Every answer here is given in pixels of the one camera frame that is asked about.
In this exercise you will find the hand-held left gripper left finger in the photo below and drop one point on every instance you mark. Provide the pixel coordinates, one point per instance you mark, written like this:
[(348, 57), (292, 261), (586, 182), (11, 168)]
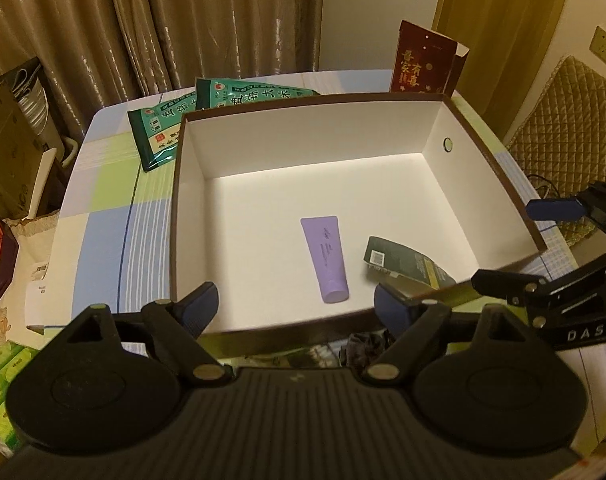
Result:
[(200, 304)]

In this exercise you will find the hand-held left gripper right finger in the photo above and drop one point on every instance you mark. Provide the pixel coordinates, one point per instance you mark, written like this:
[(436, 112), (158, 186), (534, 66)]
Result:
[(388, 305)]

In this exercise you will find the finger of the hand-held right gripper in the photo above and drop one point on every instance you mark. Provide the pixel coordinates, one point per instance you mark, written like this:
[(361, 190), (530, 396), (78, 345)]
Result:
[(508, 282), (553, 208)]

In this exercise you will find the dark green packet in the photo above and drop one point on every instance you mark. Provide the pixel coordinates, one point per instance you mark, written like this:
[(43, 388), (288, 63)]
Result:
[(408, 265)]

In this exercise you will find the purple cosmetic tube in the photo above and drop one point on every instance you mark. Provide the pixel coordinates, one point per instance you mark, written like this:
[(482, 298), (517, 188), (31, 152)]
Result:
[(325, 260)]

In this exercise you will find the white cardboard box brown rim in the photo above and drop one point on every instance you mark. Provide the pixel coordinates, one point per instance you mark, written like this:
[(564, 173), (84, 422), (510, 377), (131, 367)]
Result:
[(333, 185)]

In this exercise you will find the dark crumpled cloth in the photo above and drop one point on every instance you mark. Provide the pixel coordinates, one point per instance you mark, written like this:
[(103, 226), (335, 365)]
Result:
[(363, 350)]

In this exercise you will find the quilted beige chair cushion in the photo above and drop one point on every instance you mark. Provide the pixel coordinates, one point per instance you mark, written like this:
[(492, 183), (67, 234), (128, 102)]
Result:
[(573, 110)]

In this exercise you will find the white paper label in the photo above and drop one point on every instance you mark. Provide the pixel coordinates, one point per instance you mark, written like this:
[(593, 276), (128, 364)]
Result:
[(43, 295)]

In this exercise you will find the green rice packet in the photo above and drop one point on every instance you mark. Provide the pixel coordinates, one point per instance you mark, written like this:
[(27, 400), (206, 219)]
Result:
[(253, 92), (153, 130)]

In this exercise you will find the red gift bag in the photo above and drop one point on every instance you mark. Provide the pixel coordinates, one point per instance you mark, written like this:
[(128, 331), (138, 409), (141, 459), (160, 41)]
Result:
[(423, 60)]

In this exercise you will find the yellow curtain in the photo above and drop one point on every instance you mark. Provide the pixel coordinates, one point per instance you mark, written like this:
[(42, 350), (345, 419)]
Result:
[(493, 10)]

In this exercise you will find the green tissue packs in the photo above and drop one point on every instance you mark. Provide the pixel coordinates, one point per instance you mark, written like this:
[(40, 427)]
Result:
[(8, 390)]

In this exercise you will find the brown cardboard carton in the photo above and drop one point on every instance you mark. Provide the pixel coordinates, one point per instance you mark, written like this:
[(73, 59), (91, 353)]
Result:
[(5, 150)]

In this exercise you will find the brown curtain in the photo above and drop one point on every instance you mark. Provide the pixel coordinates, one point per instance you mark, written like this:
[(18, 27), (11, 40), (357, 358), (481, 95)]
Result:
[(133, 20)]

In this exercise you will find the wall socket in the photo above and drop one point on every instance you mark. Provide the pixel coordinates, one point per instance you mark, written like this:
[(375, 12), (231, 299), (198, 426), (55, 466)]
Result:
[(605, 42)]

